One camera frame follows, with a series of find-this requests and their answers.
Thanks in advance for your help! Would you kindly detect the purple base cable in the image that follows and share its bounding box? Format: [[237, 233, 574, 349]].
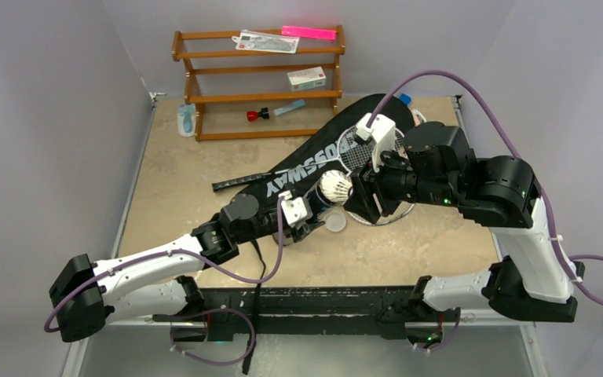
[[169, 308, 258, 368]]

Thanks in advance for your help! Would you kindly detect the white red small box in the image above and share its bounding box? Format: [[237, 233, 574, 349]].
[[287, 66, 327, 92]]

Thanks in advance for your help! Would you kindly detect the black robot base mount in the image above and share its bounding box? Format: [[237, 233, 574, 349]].
[[154, 278, 460, 342]]

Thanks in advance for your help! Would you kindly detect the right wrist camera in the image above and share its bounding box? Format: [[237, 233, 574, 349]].
[[354, 112, 397, 173]]

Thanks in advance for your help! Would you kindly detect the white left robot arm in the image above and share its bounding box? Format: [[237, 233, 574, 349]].
[[43, 191, 333, 342]]

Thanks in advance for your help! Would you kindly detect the black racket bag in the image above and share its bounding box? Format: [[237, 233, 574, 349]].
[[235, 93, 416, 225]]

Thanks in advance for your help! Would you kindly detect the white shuttlecock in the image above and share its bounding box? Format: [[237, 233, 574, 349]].
[[319, 170, 353, 204]]

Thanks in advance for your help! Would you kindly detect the blue small object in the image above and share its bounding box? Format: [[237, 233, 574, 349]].
[[399, 93, 412, 106]]

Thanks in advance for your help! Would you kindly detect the pink ruler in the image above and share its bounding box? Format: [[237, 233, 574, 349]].
[[280, 25, 337, 41]]

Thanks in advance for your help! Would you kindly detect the black shuttlecock tube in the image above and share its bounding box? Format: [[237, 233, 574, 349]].
[[272, 185, 339, 246]]

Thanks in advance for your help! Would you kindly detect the clear tube lid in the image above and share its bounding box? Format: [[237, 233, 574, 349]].
[[323, 210, 347, 232]]

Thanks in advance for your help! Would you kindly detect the pink white small object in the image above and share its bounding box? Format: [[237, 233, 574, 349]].
[[411, 108, 426, 126]]

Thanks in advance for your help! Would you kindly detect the red black stamp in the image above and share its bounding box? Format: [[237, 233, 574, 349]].
[[246, 108, 270, 122]]

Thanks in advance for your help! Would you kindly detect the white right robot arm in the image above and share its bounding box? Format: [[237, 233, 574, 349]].
[[344, 122, 585, 323]]

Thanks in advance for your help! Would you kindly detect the wooden shelf rack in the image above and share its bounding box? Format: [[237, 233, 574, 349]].
[[171, 25, 346, 141]]

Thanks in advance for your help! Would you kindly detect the light blue tube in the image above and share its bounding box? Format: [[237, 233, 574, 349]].
[[273, 99, 305, 116]]

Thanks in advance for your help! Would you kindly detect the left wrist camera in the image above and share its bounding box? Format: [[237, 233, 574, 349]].
[[279, 190, 312, 228]]

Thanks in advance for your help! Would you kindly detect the blue white packaged item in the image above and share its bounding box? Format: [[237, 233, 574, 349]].
[[177, 104, 196, 137]]

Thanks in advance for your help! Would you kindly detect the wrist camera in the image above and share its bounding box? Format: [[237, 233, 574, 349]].
[[279, 190, 312, 228], [354, 112, 397, 173]]

